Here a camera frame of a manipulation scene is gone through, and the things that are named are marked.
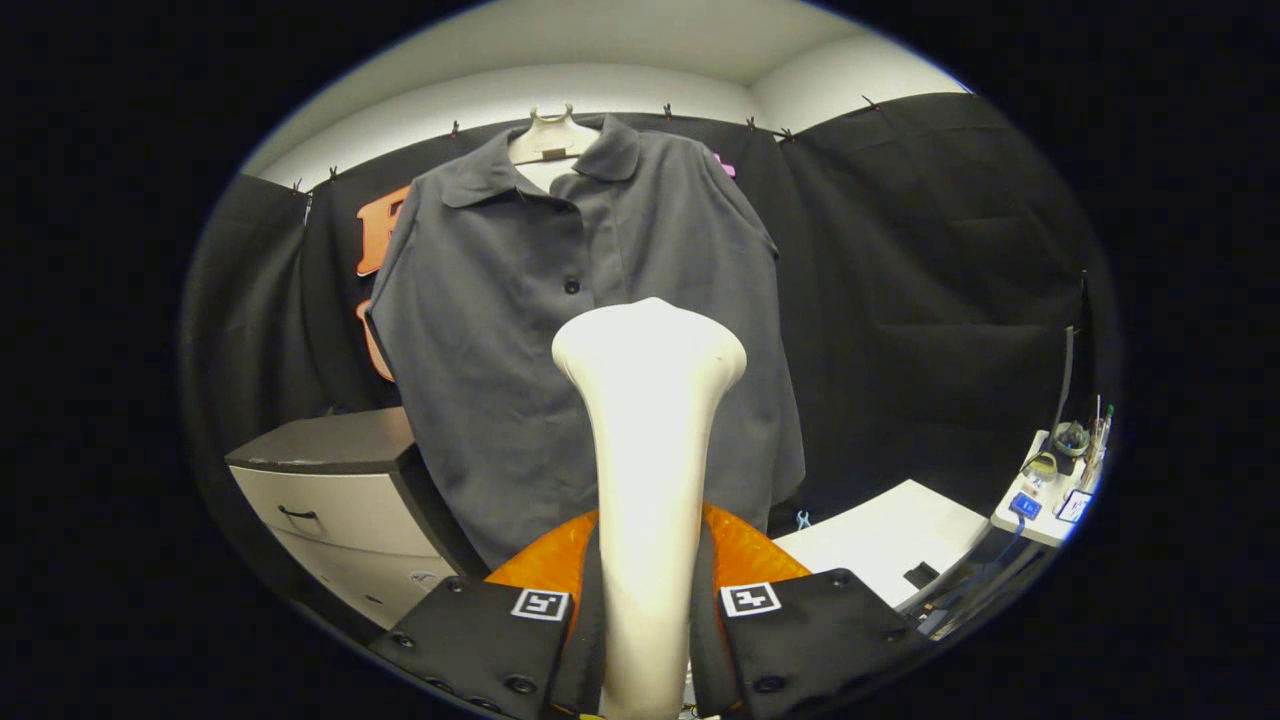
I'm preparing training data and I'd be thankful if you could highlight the dark grey button shirt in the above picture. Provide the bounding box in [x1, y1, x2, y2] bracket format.
[365, 113, 807, 571]

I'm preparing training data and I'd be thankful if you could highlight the white garment steamer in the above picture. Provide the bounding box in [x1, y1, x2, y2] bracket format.
[551, 297, 748, 720]

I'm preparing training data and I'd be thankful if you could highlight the white table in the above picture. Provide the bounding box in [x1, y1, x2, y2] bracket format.
[772, 478, 991, 609]

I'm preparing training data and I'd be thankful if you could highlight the row of black clips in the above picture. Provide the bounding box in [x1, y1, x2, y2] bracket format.
[290, 95, 881, 196]

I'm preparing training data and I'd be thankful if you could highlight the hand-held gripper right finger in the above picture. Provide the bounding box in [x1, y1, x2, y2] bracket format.
[690, 500, 936, 720]

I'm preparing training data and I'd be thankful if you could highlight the grey drawer cabinet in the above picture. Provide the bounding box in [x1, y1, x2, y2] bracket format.
[225, 405, 491, 631]

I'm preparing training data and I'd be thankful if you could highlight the black hanging cable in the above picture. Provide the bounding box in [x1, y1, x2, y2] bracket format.
[1045, 268, 1093, 446]

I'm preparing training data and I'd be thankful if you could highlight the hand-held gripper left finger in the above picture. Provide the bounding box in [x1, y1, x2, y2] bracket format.
[367, 510, 608, 720]

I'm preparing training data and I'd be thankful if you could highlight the cream clothes hanger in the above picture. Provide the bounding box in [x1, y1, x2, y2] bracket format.
[507, 103, 601, 164]

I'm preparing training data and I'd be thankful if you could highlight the black backdrop cloth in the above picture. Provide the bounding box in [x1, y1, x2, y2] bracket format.
[180, 92, 1096, 601]

